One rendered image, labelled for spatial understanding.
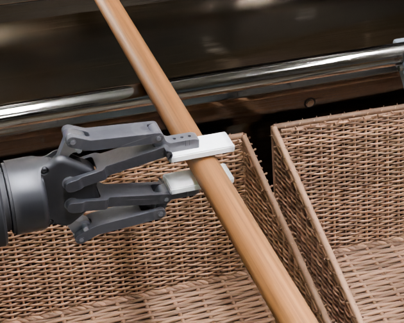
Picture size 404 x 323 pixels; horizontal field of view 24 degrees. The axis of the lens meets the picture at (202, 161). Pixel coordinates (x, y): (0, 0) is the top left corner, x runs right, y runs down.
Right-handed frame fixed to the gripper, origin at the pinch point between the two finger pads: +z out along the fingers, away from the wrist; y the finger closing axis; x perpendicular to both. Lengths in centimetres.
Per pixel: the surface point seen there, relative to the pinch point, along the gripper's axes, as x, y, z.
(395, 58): -19.8, 3.3, 34.0
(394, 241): -46, 60, 56
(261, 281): 19.9, -0.6, -0.9
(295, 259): -28, 42, 25
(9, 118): -20.5, 3.2, -17.0
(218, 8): -60, 12, 23
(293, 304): 24.2, -1.2, 0.2
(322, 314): -17, 44, 25
